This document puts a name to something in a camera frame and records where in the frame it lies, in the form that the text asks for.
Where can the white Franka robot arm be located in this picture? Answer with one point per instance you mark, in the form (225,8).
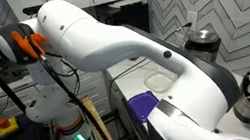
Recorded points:
(100,43)

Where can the purple plastic lid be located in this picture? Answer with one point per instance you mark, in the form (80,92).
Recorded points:
(141,106)

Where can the light wooden board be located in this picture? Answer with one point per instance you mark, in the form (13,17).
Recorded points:
(95,110)

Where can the black coffee maker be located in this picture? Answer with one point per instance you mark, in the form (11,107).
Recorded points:
(202,49)

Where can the yellow emergency stop box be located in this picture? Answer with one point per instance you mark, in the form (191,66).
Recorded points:
(7,127)

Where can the black background appliance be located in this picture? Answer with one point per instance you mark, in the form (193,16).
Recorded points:
(130,18)

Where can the large clear plastic lunchbox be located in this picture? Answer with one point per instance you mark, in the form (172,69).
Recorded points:
(160,81)

